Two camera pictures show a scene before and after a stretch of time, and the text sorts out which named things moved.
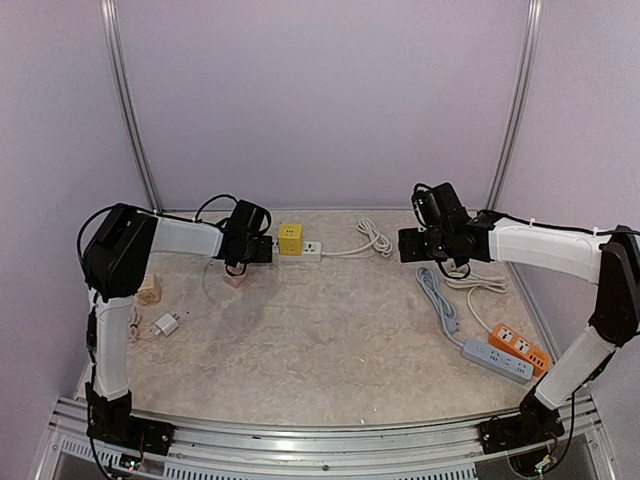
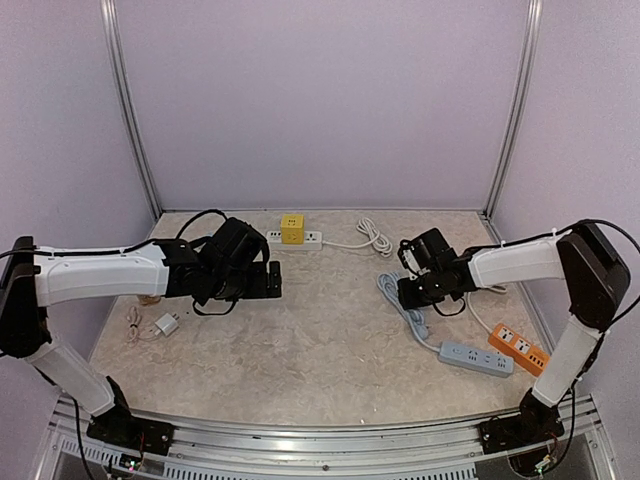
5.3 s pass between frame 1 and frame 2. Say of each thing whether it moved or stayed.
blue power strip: moved
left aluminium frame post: stayed
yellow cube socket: moved
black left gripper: moved
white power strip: moved
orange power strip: stayed
